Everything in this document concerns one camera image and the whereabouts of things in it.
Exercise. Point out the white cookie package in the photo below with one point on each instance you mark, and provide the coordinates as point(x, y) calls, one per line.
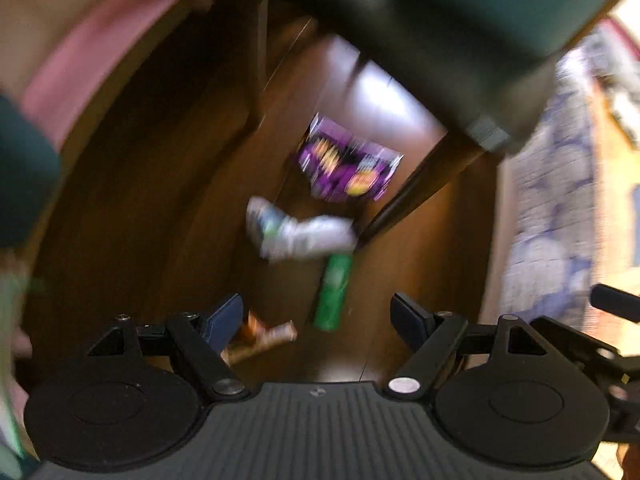
point(292, 239)

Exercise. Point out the white wrapper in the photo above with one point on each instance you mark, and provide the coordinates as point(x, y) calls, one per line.
point(265, 222)

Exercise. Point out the green cylindrical can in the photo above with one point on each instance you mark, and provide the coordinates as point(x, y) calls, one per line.
point(332, 292)

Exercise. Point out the blue white patterned rug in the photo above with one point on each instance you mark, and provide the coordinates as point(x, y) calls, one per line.
point(549, 269)

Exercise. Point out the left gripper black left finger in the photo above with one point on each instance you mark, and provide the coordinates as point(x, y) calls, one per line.
point(196, 342)

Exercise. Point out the brown wooden chair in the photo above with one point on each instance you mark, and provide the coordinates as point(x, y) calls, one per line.
point(415, 189)

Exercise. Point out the dark teal trash bin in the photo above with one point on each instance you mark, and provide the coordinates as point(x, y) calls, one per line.
point(484, 67)

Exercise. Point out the purple snack bag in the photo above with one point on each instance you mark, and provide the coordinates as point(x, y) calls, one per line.
point(341, 167)

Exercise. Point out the brown snack bar wrapper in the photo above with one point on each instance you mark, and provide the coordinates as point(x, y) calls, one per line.
point(256, 337)

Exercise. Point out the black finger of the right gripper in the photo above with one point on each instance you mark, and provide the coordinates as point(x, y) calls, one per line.
point(615, 301)

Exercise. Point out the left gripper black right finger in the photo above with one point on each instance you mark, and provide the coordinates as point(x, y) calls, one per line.
point(433, 339)

